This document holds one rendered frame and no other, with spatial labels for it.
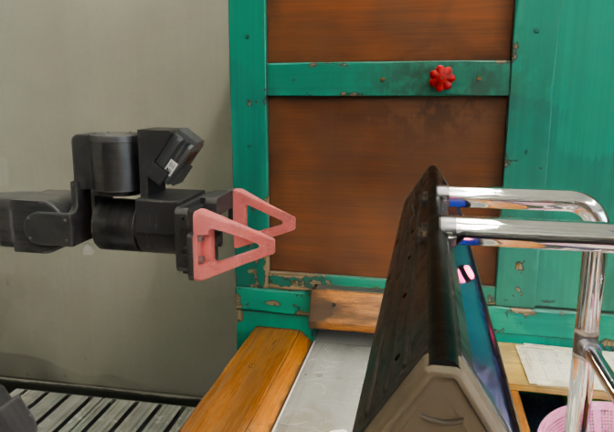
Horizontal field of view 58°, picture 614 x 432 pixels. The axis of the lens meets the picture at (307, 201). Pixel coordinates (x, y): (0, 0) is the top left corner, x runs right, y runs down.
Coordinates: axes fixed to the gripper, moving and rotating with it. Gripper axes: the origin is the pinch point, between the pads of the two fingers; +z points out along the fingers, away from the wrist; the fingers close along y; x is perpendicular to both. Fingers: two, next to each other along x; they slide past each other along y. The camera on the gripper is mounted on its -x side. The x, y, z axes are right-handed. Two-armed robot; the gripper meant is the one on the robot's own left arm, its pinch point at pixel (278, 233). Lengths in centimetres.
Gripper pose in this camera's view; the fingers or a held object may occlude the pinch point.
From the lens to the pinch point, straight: 57.5
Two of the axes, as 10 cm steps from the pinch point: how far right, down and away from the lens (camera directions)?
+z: 9.8, 0.5, -1.8
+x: -0.1, 9.8, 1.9
